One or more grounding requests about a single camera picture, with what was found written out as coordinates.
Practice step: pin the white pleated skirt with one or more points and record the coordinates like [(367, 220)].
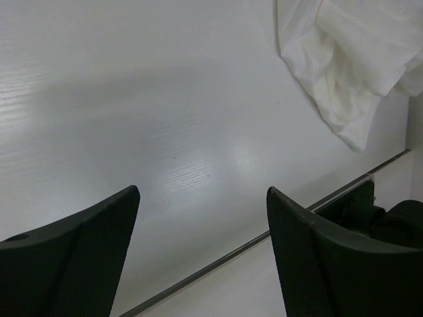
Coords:
[(348, 55)]

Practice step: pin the aluminium table edge rail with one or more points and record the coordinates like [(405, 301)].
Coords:
[(242, 283)]

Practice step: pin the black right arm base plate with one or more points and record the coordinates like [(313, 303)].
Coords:
[(354, 209)]

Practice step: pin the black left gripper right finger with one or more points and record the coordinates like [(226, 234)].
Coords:
[(327, 270)]

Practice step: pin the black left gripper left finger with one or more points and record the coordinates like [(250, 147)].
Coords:
[(71, 267)]

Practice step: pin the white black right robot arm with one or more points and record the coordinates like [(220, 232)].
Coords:
[(401, 225)]

